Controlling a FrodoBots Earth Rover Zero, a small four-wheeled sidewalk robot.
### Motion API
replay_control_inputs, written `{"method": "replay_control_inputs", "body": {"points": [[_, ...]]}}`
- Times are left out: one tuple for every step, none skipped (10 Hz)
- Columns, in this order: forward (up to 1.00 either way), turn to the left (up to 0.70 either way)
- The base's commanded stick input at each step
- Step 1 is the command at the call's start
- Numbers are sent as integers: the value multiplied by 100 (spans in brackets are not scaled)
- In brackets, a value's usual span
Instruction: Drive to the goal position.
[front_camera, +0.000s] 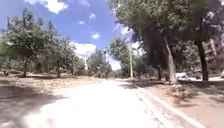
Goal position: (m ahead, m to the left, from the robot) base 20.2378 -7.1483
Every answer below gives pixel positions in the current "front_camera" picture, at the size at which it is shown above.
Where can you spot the pale pole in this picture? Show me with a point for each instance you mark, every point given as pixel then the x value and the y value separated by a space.
pixel 131 63

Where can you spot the brick building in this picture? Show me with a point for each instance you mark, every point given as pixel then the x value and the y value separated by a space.
pixel 216 50

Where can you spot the large tree with pale trunk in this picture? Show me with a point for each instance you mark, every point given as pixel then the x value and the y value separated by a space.
pixel 171 66

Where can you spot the row of trees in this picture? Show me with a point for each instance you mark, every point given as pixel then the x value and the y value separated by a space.
pixel 30 40

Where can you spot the white car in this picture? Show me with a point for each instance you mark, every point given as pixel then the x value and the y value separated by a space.
pixel 181 76

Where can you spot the stone kerb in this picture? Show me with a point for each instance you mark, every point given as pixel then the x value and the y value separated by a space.
pixel 166 108

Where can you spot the pale dirt path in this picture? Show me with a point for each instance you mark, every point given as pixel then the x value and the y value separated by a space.
pixel 100 106

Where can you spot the tree with dark trunk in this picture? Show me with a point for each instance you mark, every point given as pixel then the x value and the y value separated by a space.
pixel 202 63

